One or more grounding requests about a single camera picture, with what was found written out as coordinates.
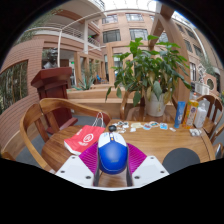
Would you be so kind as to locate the blue square sticker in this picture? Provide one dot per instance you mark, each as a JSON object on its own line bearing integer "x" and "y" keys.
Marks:
{"x": 163, "y": 126}

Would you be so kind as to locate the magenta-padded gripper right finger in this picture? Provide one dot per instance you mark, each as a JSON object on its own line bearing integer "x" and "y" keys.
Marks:
{"x": 150, "y": 170}

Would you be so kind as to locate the white stone statue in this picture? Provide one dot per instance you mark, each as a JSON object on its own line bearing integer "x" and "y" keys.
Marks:
{"x": 202, "y": 73}

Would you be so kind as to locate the small blue-edged sticker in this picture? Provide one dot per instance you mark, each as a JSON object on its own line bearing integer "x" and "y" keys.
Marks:
{"x": 147, "y": 126}
{"x": 154, "y": 124}

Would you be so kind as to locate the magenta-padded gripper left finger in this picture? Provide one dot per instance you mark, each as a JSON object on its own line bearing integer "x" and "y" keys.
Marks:
{"x": 75, "y": 170}

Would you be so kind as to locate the small black key fob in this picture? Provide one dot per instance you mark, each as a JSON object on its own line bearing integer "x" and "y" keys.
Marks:
{"x": 112, "y": 128}

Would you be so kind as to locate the red paper shopping bag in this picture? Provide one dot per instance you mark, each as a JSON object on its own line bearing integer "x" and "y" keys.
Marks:
{"x": 83, "y": 140}

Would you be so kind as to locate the cream card sticker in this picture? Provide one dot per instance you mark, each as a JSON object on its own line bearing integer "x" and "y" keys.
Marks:
{"x": 136, "y": 125}

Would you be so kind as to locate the small white-edged sticker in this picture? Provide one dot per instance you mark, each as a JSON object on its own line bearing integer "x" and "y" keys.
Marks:
{"x": 124, "y": 124}
{"x": 121, "y": 130}

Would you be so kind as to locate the green plant in white pot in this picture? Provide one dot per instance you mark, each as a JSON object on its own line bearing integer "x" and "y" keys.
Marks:
{"x": 150, "y": 73}

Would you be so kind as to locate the yellow dish soap bottle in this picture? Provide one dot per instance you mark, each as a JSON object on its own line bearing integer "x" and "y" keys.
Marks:
{"x": 190, "y": 115}

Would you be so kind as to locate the dark red wooden lectern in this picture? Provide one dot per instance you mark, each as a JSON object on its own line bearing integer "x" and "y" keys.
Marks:
{"x": 53, "y": 83}

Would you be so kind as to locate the blue and white computer mouse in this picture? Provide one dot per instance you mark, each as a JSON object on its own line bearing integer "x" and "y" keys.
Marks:
{"x": 112, "y": 155}

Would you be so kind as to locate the spiky green agave plant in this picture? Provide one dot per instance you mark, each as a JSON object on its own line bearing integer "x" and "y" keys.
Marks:
{"x": 86, "y": 81}

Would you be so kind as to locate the white pump bottle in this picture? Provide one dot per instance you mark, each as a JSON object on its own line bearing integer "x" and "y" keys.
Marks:
{"x": 200, "y": 116}

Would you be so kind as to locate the clear packet of white items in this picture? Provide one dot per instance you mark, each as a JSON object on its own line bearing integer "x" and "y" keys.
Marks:
{"x": 195, "y": 132}

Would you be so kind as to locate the dark bust sculpture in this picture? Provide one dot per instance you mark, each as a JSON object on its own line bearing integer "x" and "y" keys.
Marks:
{"x": 50, "y": 60}

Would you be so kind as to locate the round dark grey mouse pad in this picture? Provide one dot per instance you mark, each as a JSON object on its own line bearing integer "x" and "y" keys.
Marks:
{"x": 181, "y": 160}

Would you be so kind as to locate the blue squeeze tube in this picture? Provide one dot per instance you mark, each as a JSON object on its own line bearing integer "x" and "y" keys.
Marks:
{"x": 179, "y": 115}

